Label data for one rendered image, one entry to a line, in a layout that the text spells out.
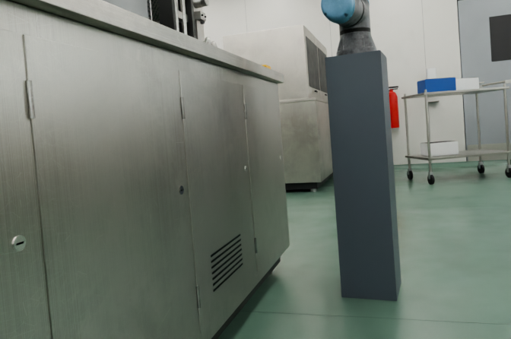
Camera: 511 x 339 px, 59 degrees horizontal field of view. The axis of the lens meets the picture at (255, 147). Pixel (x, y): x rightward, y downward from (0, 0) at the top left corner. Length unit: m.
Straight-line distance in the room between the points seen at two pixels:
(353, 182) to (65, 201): 1.15
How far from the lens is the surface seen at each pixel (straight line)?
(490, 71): 6.34
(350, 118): 1.68
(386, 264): 1.74
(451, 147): 4.90
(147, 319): 1.00
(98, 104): 0.86
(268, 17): 6.61
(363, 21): 1.76
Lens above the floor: 0.65
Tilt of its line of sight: 2 degrees down
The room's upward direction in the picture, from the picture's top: 4 degrees counter-clockwise
